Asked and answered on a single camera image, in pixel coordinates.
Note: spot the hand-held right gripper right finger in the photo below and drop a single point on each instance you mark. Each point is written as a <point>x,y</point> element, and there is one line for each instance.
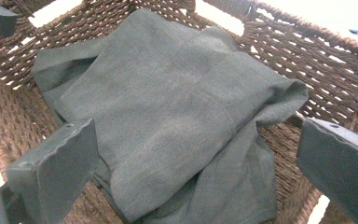
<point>341,168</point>

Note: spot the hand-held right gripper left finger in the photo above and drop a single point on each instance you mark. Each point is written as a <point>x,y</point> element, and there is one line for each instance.
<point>52,174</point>

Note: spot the brown woven basket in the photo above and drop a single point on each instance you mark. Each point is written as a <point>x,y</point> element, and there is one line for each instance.
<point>323,77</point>

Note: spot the dark grey cloth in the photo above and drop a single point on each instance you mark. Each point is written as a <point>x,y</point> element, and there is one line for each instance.
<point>167,118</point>

